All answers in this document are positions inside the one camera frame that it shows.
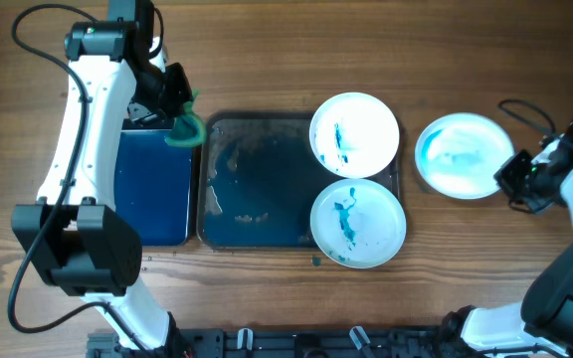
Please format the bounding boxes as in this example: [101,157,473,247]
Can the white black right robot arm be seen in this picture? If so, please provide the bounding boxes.
[434,121,573,357]

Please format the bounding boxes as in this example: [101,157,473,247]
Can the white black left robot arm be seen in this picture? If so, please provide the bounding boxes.
[11,1,206,357]

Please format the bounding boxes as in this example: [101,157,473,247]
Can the green yellow scrub sponge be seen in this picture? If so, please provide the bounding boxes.
[164,89,207,148]

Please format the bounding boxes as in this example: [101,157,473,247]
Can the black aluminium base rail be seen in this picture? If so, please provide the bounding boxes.
[86,325,467,358]

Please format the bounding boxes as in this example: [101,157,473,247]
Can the large dark serving tray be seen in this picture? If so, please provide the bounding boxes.
[195,109,401,251]

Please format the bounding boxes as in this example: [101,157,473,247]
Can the white plate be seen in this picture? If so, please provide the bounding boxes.
[414,112,515,200]
[310,179,407,269]
[309,92,401,179]

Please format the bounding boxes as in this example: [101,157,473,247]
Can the small black water tray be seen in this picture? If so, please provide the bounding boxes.
[114,125,196,247]

